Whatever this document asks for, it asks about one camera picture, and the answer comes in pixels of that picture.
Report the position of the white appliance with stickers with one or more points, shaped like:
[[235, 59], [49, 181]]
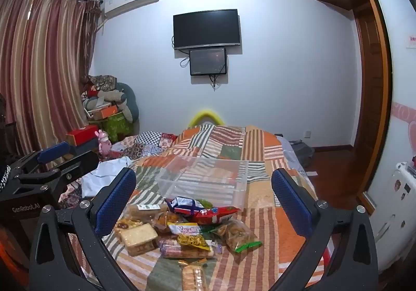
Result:
[[396, 187]]

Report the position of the white air conditioner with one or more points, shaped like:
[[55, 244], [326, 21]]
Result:
[[130, 1]]

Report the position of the yellow noodle snack packet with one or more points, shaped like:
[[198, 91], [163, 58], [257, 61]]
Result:
[[190, 237]]

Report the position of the wall outlet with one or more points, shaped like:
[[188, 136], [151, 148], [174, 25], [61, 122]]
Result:
[[307, 134]]

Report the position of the patterned folded blanket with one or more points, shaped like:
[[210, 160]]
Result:
[[102, 81]]

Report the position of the green patterned box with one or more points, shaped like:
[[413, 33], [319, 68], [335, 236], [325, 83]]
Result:
[[117, 126]]

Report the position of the brown pastry packet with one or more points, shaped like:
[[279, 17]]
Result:
[[164, 219]]

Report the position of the grey backpack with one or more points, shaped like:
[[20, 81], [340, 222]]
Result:
[[300, 151]]

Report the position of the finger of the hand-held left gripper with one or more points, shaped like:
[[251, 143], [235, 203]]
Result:
[[53, 151], [73, 165]]

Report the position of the clear plastic container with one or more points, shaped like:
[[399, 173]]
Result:
[[201, 177]]

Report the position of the yellow hoop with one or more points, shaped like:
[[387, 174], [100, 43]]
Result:
[[206, 114]]

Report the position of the small pink white wall label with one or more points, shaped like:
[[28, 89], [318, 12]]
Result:
[[411, 42]]

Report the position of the white paper slip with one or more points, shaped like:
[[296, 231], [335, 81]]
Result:
[[312, 173]]

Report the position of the small black wall monitor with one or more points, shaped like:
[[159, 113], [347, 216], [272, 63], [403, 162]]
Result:
[[208, 61]]

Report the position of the pink plush toy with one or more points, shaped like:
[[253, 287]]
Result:
[[104, 143]]

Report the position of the clear bag of fried snacks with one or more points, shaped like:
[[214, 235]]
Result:
[[237, 234]]

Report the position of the blue white snack packet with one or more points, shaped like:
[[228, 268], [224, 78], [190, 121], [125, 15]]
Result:
[[183, 203]]

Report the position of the orange cloth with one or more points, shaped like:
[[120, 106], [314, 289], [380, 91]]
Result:
[[13, 252]]

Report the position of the red snack packet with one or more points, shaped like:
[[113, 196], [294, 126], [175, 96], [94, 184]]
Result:
[[216, 214]]

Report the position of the red box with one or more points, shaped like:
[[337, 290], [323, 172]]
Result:
[[81, 136]]

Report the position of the bread packet with white label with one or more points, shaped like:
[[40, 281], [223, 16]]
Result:
[[144, 211]]

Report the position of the wooden door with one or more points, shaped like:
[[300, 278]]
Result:
[[370, 82]]

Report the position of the black wall television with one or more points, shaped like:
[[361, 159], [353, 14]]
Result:
[[206, 29]]

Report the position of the square sponge cake packet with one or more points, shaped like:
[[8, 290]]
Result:
[[138, 239]]

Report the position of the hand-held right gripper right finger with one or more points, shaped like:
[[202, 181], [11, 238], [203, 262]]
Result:
[[289, 203]]

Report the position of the orange cardboard box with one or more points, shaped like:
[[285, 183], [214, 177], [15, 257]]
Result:
[[105, 112]]

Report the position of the biscuit packet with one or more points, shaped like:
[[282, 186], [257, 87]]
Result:
[[193, 274]]

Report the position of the white plastic bag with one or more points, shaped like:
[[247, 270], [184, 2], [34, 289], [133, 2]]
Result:
[[104, 174]]

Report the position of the green snack packet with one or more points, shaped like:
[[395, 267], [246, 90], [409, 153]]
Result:
[[204, 203]]

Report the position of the striped red beige curtain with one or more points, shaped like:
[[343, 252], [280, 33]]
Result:
[[42, 66]]

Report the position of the pink wafer packet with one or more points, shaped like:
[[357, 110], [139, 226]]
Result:
[[172, 250]]

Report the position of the nut pastry packet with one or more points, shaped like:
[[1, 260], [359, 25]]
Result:
[[125, 224]]

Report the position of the striped patchwork blanket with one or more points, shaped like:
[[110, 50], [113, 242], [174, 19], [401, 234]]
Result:
[[260, 154]]

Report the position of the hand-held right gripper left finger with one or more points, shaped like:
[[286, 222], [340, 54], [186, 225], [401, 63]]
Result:
[[115, 203]]

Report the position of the checkered patchwork quilt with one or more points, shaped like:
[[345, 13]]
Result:
[[149, 144]]

